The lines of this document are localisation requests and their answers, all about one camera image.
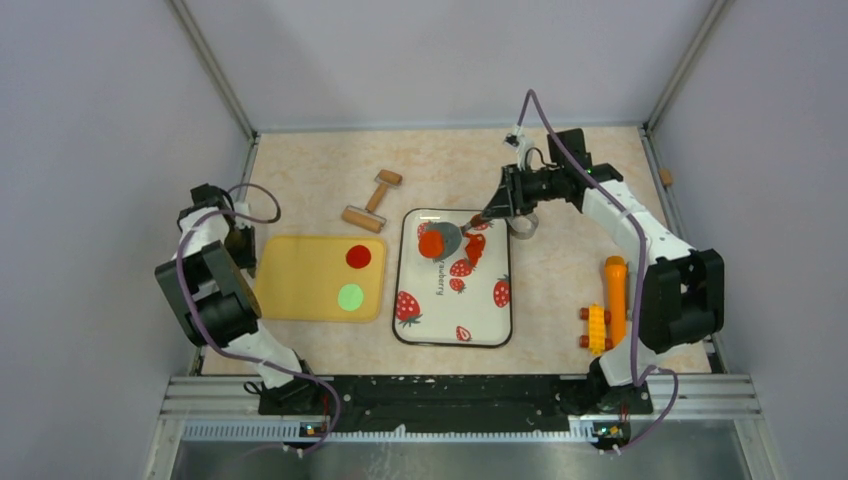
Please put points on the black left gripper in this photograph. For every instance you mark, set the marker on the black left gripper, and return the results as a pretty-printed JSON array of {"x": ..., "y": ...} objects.
[{"x": 246, "y": 260}]

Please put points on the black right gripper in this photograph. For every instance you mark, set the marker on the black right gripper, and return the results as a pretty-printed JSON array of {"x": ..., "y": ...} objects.
[{"x": 509, "y": 198}]

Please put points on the steel scraper wooden handle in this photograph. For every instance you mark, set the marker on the steel scraper wooden handle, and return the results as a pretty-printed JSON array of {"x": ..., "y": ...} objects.
[{"x": 453, "y": 233}]

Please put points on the yellow plastic tray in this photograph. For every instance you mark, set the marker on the yellow plastic tray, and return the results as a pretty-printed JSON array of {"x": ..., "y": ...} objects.
[{"x": 299, "y": 276}]

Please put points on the orange dough disc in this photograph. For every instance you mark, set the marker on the orange dough disc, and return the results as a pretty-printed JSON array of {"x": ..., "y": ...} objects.
[{"x": 432, "y": 244}]

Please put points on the wooden pastry roller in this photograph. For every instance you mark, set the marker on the wooden pastry roller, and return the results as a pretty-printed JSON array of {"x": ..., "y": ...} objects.
[{"x": 366, "y": 217}]

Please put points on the orange dough scrap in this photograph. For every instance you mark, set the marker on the orange dough scrap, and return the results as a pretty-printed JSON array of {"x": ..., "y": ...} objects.
[{"x": 474, "y": 248}]

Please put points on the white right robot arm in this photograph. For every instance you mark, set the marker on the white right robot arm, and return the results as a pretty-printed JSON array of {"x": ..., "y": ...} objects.
[{"x": 677, "y": 292}]

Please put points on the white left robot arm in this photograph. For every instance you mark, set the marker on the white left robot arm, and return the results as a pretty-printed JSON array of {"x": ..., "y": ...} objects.
[{"x": 206, "y": 286}]

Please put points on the red dough disc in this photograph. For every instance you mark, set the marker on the red dough disc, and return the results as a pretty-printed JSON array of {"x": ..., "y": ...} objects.
[{"x": 358, "y": 257}]

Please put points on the green dough disc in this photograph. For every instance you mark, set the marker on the green dough disc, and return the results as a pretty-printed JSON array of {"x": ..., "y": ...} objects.
[{"x": 350, "y": 297}]

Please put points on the orange toy microphone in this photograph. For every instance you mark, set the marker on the orange toy microphone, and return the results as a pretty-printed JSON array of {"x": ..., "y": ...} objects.
[{"x": 616, "y": 273}]

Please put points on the white strawberry enamel tray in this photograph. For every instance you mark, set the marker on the white strawberry enamel tray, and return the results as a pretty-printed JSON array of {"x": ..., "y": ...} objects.
[{"x": 447, "y": 303}]

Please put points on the small wooden corner stopper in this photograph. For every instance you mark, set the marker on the small wooden corner stopper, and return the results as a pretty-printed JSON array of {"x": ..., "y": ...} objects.
[{"x": 666, "y": 177}]

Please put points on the yellow red toy block car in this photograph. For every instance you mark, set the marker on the yellow red toy block car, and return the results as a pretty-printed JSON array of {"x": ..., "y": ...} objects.
[{"x": 595, "y": 339}]

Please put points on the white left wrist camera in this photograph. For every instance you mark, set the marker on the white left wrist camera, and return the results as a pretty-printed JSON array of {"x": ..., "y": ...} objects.
[{"x": 243, "y": 218}]

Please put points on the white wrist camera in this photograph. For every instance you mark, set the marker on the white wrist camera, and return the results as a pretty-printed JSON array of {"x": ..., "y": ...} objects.
[
  {"x": 243, "y": 218},
  {"x": 524, "y": 147}
]

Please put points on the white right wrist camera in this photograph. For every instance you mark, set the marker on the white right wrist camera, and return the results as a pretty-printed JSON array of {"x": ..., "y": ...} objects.
[{"x": 524, "y": 147}]

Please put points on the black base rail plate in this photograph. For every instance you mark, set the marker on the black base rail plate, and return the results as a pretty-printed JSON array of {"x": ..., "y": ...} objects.
[{"x": 450, "y": 404}]

